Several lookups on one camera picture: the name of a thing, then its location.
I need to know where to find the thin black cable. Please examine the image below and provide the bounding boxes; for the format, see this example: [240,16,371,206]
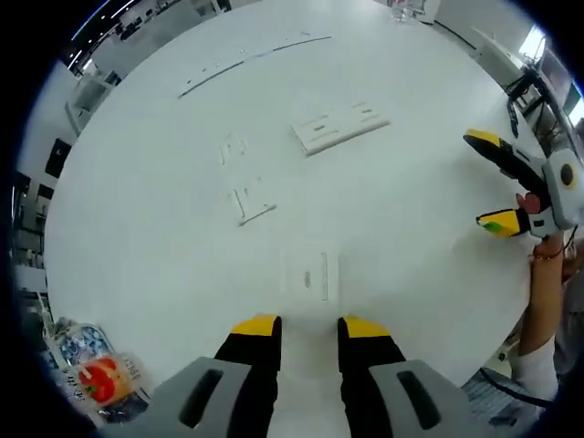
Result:
[475,366,557,408]

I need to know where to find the black chair frame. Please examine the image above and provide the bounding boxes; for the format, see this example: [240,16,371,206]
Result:
[504,67,572,138]

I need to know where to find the white side desk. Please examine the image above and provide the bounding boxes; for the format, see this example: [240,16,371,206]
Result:
[433,17,519,92]

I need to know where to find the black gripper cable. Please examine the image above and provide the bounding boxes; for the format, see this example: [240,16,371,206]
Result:
[561,224,578,262]

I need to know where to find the person's right hand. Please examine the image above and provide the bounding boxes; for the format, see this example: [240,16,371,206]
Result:
[515,192,568,264]

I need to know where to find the clear water bottle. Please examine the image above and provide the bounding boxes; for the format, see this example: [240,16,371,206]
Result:
[389,0,429,23]

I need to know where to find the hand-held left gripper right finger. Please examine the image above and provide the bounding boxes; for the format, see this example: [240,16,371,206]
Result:
[337,314,494,438]

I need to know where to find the colourful snack packet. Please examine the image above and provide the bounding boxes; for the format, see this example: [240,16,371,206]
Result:
[47,318,152,426]

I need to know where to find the white rectangular frame piece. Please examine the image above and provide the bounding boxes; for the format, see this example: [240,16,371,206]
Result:
[217,130,278,228]

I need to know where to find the person's light shirt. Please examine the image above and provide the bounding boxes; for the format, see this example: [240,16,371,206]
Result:
[460,268,584,433]

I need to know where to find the white socket holder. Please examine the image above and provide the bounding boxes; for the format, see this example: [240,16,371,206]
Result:
[290,102,392,158]

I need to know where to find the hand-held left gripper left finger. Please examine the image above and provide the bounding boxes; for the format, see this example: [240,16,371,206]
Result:
[102,313,283,438]

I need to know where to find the white flat socket plate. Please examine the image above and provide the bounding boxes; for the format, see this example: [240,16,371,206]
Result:
[284,235,342,303]

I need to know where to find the dark storage shelf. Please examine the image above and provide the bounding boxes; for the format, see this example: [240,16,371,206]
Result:
[12,136,70,293]

